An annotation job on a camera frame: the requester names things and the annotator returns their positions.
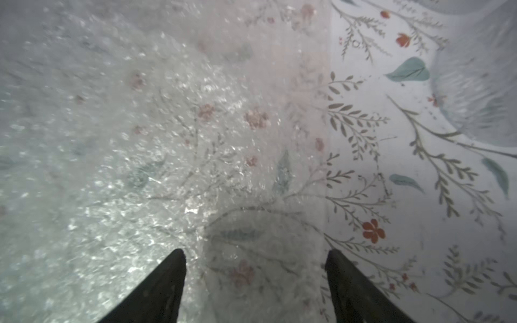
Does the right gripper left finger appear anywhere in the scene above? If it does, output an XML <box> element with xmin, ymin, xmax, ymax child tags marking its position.
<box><xmin>99</xmin><ymin>248</ymin><xmax>187</xmax><ymax>323</ymax></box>

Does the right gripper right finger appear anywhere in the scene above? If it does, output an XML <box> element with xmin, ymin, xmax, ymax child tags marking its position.
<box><xmin>325</xmin><ymin>249</ymin><xmax>414</xmax><ymax>323</ymax></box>

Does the clear glass vase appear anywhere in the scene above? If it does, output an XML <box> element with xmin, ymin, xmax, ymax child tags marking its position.
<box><xmin>432</xmin><ymin>1</ymin><xmax>516</xmax><ymax>148</ymax></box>

